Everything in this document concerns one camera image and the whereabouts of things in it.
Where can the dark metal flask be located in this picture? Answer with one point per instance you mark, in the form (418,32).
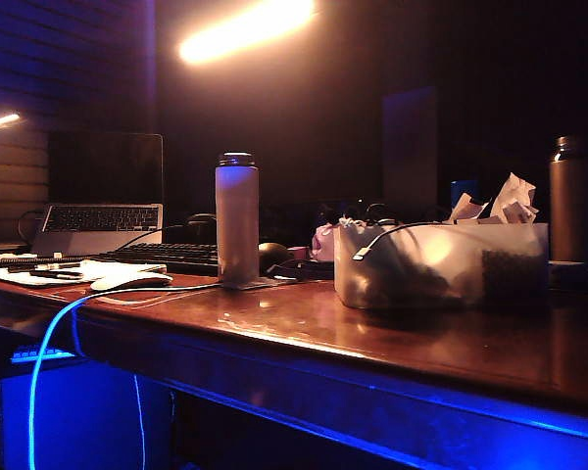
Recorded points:
(568,205)

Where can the black computer keyboard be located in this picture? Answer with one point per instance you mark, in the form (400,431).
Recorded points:
(166,254)

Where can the cabinet under desk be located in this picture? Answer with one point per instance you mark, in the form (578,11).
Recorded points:
(83,416)

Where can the black pen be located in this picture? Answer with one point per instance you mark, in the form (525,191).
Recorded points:
(54,274)

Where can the backlit keyboard under desk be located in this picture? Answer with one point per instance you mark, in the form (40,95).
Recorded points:
(34,353)

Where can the silver open laptop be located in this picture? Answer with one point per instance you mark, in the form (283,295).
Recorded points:
(103,166)

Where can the crumpled white paper receipts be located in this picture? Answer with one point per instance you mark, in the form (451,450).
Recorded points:
(512,196)

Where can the dark upright panel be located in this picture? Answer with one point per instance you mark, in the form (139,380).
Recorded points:
(409,147)

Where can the white paper sheets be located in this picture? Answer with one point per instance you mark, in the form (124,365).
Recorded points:
(103,268)

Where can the black headphones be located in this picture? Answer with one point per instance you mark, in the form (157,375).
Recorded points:
(201,222)

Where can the white computer mouse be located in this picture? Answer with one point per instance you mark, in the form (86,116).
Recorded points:
(127,281)

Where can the short bright light strip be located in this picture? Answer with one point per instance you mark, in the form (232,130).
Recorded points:
(0,121)

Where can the black spiral binding strip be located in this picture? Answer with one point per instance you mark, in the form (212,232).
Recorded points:
(29,260)

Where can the long black marker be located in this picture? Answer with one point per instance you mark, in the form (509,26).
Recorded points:
(39,267)

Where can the translucent plastic box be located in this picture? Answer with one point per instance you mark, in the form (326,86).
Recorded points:
(421,279)

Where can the long bright ceiling light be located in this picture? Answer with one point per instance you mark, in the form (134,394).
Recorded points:
(245,29)

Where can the tall white water bottle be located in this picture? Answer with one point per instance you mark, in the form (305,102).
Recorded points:
(236,220)

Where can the dark computer mouse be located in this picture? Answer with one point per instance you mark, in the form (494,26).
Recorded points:
(273,254)

